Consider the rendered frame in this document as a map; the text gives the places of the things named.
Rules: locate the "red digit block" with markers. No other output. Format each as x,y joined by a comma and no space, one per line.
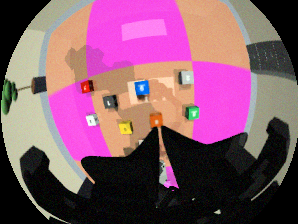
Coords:
87,86

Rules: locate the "yellow block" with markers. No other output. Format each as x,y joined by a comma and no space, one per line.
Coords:
125,127

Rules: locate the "small orange block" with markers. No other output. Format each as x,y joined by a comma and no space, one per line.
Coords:
156,120

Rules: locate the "blue block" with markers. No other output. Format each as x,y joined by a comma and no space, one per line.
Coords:
142,88

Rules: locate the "small green block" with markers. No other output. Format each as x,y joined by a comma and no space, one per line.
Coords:
193,112

